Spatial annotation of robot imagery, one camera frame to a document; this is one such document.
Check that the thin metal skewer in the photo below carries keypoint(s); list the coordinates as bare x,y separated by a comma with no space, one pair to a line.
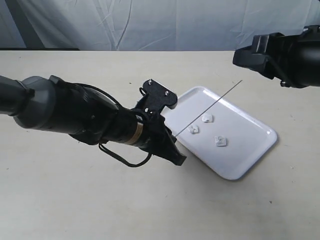
221,97

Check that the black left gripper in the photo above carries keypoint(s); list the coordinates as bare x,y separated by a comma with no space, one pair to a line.
152,136

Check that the white foam piece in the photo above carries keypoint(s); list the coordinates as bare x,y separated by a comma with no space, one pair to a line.
193,129
220,141

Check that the white foam piece end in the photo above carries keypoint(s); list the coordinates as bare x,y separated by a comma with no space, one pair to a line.
207,118

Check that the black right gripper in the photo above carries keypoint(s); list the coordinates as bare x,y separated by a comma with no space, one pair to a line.
269,56

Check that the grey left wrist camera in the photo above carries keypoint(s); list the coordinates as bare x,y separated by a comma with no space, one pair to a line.
155,97

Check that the white rectangular plastic tray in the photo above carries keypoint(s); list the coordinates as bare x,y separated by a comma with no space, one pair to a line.
248,138

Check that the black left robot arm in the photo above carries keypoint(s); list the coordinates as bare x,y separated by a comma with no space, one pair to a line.
92,116

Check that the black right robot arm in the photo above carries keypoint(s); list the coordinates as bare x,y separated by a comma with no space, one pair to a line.
293,59

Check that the grey-blue backdrop cloth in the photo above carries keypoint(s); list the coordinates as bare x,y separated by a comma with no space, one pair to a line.
149,25

